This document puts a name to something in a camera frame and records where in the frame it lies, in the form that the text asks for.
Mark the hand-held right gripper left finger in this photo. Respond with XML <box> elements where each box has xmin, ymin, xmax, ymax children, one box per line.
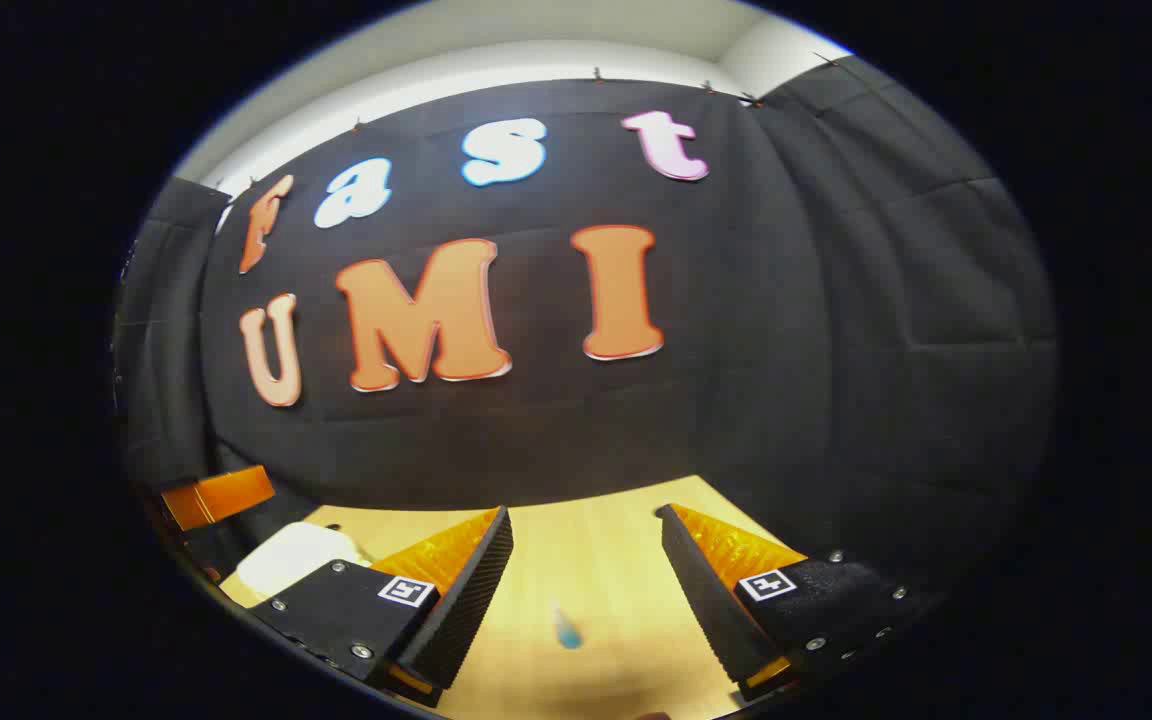
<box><xmin>249</xmin><ymin>505</ymin><xmax>516</xmax><ymax>709</ymax></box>

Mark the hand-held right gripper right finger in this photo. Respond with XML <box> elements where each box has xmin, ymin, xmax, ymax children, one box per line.
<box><xmin>656</xmin><ymin>503</ymin><xmax>947</xmax><ymax>703</ymax></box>

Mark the pale yellow suitcase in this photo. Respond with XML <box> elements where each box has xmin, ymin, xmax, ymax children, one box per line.
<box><xmin>234</xmin><ymin>521</ymin><xmax>372</xmax><ymax>601</ymax></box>

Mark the blue and white tube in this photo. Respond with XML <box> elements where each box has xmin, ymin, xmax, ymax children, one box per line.
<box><xmin>548</xmin><ymin>600</ymin><xmax>585</xmax><ymax>652</ymax></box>

